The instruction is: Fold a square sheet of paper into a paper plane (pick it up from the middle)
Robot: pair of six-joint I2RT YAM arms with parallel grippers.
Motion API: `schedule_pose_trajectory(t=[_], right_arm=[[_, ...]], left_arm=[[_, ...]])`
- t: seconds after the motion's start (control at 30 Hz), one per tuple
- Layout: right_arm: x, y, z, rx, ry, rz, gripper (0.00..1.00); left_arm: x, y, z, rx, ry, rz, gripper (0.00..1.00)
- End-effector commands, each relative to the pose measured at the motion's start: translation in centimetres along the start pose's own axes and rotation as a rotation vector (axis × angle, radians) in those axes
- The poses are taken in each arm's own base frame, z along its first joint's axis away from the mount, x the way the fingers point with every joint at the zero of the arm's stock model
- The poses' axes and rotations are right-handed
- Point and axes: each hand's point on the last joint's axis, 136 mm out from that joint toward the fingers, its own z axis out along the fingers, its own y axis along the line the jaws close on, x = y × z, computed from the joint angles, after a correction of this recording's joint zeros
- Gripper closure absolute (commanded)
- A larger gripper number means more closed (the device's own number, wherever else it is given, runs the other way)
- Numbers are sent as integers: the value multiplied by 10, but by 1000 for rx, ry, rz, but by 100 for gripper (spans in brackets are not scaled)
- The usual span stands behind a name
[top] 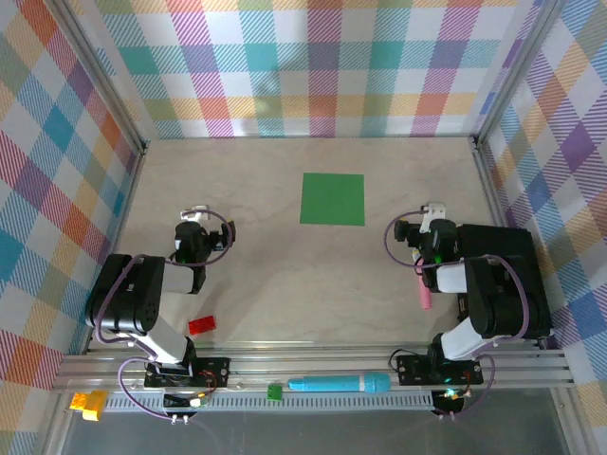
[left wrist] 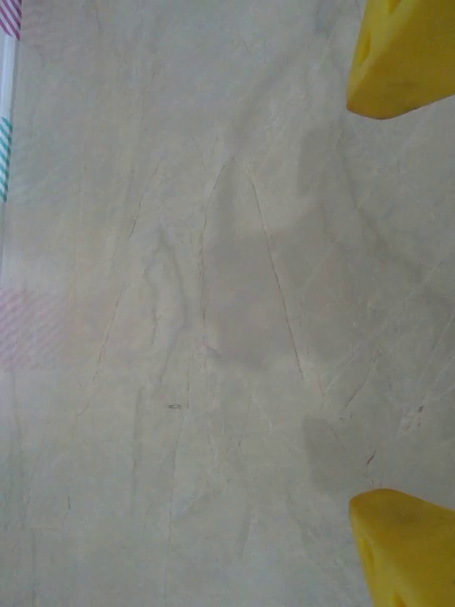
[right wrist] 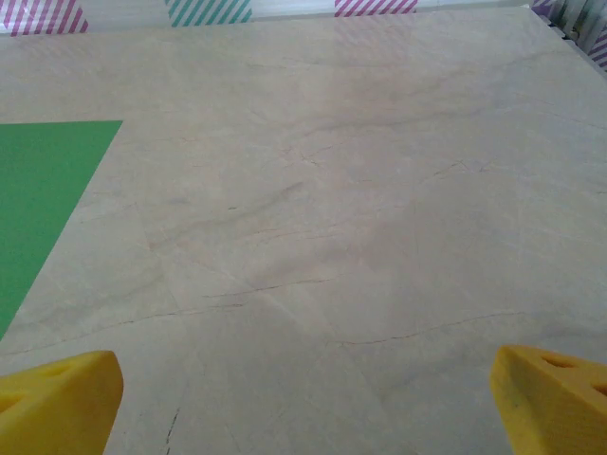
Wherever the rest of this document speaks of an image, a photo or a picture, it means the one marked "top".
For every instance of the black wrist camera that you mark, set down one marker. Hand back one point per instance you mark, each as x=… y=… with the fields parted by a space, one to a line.
x=403 y=231
x=220 y=237

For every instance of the pink marker pen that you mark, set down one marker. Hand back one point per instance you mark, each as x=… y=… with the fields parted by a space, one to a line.
x=425 y=296

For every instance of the white camera bracket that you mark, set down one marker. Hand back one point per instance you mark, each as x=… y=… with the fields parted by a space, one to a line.
x=434 y=213
x=196 y=213

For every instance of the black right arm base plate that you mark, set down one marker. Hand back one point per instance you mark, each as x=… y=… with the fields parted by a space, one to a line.
x=412 y=369

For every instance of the aluminium frame post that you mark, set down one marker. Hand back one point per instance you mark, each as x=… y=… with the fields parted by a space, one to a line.
x=515 y=71
x=105 y=71

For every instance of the green cloth square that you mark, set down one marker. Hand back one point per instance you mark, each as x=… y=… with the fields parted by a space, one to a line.
x=332 y=199

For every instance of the yellow toy brick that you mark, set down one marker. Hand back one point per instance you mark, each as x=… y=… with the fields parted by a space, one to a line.
x=92 y=405

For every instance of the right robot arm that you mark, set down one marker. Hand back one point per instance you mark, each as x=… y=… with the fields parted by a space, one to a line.
x=498 y=298

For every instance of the small green block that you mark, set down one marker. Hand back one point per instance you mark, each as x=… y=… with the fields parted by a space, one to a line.
x=274 y=392

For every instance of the aluminium mounting rail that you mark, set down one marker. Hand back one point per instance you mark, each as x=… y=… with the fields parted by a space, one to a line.
x=308 y=362

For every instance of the white right camera bracket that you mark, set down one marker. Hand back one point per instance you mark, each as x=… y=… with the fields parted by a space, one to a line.
x=434 y=213

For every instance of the white left camera bracket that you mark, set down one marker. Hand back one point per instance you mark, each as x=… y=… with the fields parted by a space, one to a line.
x=196 y=213

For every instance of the small controller circuit board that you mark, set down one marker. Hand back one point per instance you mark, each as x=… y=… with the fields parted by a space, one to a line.
x=450 y=398
x=199 y=402

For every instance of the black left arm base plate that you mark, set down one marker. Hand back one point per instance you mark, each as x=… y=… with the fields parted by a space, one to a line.
x=215 y=372

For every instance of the black case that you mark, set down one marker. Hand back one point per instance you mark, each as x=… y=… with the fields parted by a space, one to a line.
x=498 y=242

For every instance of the red toy brick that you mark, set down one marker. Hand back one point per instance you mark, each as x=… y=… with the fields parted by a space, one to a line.
x=202 y=325

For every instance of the teal marker pen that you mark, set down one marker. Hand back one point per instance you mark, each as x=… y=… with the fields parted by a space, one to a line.
x=332 y=383

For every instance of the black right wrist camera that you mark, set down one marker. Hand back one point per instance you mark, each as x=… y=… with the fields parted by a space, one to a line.
x=403 y=231

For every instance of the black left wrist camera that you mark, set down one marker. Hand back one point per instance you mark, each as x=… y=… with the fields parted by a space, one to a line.
x=220 y=237

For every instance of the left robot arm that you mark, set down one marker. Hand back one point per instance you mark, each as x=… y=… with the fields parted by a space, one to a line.
x=123 y=294

